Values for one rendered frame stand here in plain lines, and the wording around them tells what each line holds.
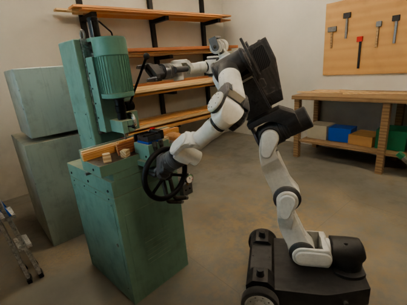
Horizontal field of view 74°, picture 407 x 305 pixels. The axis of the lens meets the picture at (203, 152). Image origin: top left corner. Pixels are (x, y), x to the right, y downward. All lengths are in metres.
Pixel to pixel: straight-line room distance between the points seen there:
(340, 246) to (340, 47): 3.01
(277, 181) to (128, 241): 0.88
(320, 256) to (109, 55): 1.52
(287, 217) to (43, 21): 3.39
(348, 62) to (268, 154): 2.93
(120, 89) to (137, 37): 2.86
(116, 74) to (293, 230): 1.27
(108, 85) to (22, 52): 2.37
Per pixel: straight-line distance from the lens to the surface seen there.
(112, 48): 1.52
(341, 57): 4.21
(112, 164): 1.44
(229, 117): 0.93
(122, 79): 1.53
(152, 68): 1.61
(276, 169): 1.46
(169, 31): 4.66
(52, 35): 3.92
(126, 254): 1.68
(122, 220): 1.57
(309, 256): 1.67
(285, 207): 1.50
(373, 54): 4.08
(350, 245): 1.73
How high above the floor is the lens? 1.33
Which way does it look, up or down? 18 degrees down
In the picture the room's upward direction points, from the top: 5 degrees counter-clockwise
